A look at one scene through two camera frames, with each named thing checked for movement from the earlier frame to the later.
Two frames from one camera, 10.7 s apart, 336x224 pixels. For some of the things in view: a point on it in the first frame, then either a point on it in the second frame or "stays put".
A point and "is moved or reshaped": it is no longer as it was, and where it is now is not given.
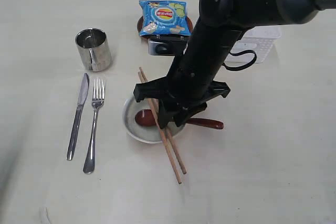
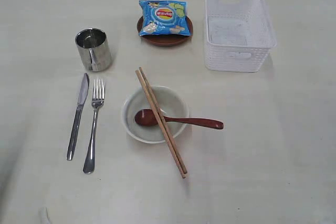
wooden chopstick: x=169 y=134 stays put
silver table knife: x=77 y=123 stays put
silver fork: x=97 y=100 stays put
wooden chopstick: x=154 y=112 is moved or reshaped
